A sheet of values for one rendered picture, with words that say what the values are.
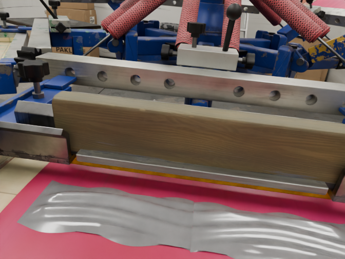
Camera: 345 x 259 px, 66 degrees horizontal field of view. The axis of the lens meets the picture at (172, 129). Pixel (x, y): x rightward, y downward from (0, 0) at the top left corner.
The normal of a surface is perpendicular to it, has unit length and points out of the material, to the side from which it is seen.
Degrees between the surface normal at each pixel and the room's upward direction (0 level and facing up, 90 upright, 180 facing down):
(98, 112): 90
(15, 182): 0
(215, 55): 90
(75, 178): 0
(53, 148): 90
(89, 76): 90
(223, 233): 32
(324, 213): 0
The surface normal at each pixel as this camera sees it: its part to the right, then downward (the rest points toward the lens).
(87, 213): 0.06, -0.54
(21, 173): 0.07, -0.88
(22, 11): -0.12, 0.45
